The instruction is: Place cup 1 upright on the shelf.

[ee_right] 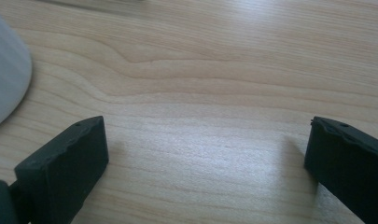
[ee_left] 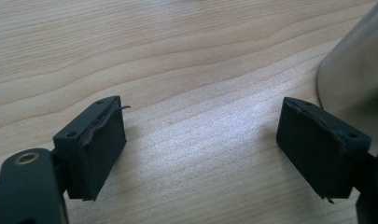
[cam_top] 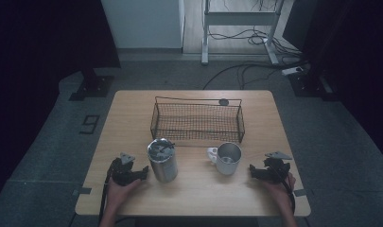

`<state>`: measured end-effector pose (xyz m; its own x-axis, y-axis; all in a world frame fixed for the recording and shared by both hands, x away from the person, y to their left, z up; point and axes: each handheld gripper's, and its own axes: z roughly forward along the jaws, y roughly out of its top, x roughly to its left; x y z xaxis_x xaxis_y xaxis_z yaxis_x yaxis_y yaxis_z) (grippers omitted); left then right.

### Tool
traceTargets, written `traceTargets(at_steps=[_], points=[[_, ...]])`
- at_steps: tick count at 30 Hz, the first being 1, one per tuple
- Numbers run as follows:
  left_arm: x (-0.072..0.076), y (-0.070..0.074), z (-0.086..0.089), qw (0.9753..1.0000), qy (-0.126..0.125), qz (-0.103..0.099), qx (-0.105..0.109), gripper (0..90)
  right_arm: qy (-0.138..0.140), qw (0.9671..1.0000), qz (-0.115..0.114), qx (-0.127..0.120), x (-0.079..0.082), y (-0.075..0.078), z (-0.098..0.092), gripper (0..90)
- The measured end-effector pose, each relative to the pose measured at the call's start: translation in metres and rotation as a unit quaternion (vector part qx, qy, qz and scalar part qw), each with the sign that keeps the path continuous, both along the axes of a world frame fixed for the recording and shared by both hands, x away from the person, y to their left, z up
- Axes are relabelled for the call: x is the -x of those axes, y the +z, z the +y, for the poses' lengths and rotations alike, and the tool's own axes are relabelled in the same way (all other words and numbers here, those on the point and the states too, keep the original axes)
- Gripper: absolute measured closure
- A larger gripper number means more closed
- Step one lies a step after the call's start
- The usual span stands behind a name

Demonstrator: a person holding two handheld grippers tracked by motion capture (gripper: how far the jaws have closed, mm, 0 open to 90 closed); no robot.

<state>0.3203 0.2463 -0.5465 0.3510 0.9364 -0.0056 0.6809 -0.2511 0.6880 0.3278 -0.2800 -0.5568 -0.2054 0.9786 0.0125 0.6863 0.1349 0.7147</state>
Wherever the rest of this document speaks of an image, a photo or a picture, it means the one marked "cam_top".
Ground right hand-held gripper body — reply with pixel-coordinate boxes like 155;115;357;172
263;150;293;184

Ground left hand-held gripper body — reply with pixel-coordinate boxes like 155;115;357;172
110;152;140;186

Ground steel tumbler with straw lid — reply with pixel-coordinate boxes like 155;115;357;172
147;137;179;183

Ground white mug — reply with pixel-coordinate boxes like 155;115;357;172
206;142;243;176

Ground black wire mesh basket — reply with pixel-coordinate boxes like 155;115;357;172
149;96;247;145

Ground person's right hand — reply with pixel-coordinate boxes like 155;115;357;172
263;172;297;206

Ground person's left hand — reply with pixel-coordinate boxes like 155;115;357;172
105;178;143;209

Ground black stand base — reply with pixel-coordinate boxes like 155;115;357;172
287;70;339;102
68;67;115;102

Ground white power strip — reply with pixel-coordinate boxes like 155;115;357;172
280;65;305;77

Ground white cabinet panel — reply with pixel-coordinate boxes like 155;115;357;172
100;0;186;50

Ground dark curtain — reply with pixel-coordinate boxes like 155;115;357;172
0;0;122;209
282;0;383;168

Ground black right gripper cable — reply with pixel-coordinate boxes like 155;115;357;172
273;166;297;216

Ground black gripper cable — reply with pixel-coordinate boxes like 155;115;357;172
98;164;115;225
273;166;297;216

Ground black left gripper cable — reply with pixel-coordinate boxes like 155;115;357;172
98;164;115;225

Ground long black floor cable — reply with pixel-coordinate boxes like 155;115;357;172
202;61;308;91

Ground tangled floor cables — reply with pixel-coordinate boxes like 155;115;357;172
207;26;305;60

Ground white metal desk frame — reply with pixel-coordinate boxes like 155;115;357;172
200;0;287;66

